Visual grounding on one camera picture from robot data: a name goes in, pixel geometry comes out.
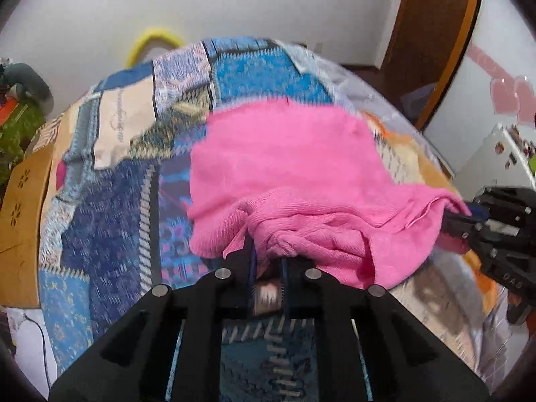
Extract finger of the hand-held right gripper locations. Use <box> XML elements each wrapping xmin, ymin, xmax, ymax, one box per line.
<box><xmin>471</xmin><ymin>185</ymin><xmax>536</xmax><ymax>237</ymax></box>
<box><xmin>440</xmin><ymin>211</ymin><xmax>536</xmax><ymax>296</ymax></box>

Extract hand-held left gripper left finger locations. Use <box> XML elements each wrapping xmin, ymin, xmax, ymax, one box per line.
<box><xmin>48</xmin><ymin>234</ymin><xmax>257</xmax><ymax>402</ymax></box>

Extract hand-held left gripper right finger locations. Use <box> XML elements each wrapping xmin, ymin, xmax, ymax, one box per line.
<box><xmin>280</xmin><ymin>257</ymin><xmax>490</xmax><ymax>402</ymax></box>

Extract pink knit sweater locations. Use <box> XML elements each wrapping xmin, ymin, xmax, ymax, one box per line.
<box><xmin>186</xmin><ymin>98</ymin><xmax>472</xmax><ymax>290</ymax></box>

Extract white cabinet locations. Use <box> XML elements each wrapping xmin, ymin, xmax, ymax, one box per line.
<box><xmin>454</xmin><ymin>123</ymin><xmax>536</xmax><ymax>202</ymax></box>

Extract yellow fleece blanket orange trim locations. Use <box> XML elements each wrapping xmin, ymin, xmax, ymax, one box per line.
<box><xmin>363</xmin><ymin>112</ymin><xmax>500</xmax><ymax>317</ymax></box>

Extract blue patterned patchwork bedspread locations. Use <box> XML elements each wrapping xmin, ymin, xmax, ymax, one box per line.
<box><xmin>38</xmin><ymin>37</ymin><xmax>373</xmax><ymax>402</ymax></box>

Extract wood framed wardrobe door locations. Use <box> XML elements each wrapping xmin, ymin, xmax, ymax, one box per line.
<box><xmin>414</xmin><ymin>0</ymin><xmax>536</xmax><ymax>182</ymax></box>

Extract wooden door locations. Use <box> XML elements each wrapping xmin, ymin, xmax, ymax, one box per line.
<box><xmin>375</xmin><ymin>0</ymin><xmax>465</xmax><ymax>76</ymax></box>

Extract white cloth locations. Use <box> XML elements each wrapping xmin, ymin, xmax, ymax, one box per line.
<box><xmin>6</xmin><ymin>306</ymin><xmax>58</xmax><ymax>391</ymax></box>

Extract wooden headboard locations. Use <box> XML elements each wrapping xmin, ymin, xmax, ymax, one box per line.
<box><xmin>0</xmin><ymin>142</ymin><xmax>56</xmax><ymax>309</ymax></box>

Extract yellow hoop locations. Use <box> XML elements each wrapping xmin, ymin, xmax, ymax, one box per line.
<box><xmin>126</xmin><ymin>28</ymin><xmax>186</xmax><ymax>68</ymax></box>

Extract green bag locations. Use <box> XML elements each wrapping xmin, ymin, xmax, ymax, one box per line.
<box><xmin>0</xmin><ymin>103</ymin><xmax>45</xmax><ymax>186</ymax></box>

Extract orange box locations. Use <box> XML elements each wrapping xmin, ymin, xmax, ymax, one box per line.
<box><xmin>0</xmin><ymin>99</ymin><xmax>18</xmax><ymax>125</ymax></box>

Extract grey green plush toy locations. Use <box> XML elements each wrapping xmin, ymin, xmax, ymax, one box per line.
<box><xmin>2</xmin><ymin>63</ymin><xmax>54</xmax><ymax>115</ymax></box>

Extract pink heart wall stickers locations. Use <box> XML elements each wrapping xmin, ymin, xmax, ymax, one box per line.
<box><xmin>466</xmin><ymin>45</ymin><xmax>536</xmax><ymax>127</ymax></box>

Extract black cable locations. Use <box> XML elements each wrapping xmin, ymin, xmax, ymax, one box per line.
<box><xmin>23</xmin><ymin>312</ymin><xmax>50</xmax><ymax>386</ymax></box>

